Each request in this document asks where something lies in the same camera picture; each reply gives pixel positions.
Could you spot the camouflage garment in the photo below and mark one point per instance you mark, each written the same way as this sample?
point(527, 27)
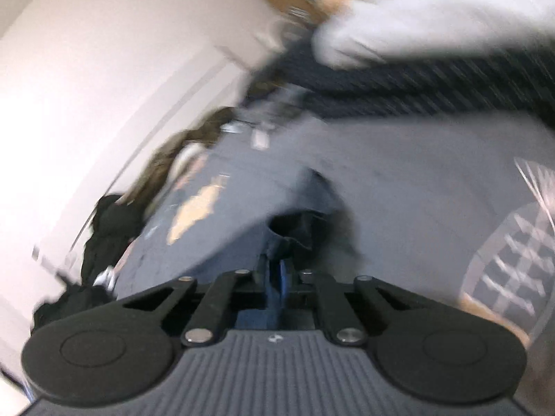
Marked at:
point(212, 123)

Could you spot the small white garment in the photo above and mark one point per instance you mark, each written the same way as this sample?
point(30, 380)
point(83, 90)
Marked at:
point(105, 278)

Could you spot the navy dotted blanket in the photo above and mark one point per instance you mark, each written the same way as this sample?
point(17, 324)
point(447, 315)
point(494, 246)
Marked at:
point(412, 91)

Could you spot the black down jacket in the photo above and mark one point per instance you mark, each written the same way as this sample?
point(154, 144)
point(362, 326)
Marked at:
point(112, 229)

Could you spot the white rolled cloth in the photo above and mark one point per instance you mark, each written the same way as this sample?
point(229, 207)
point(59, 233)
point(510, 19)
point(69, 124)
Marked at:
point(186, 156)

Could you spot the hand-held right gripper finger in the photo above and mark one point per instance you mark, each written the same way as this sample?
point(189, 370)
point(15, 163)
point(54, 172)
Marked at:
point(285, 286)
point(274, 286)

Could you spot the grey printed quilt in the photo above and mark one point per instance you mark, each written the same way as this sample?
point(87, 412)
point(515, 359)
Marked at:
point(412, 182)

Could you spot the olive brown coat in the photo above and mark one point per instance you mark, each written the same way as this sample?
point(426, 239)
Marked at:
point(156, 169)

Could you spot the brown folded blankets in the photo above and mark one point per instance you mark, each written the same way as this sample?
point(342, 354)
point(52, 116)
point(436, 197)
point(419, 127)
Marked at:
point(164, 108)

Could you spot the navy blue t-shirt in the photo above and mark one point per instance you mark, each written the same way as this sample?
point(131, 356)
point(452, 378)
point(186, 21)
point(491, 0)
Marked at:
point(243, 260)

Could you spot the grey folded pants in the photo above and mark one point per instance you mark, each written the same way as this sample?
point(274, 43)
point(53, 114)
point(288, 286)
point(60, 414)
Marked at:
point(273, 104)

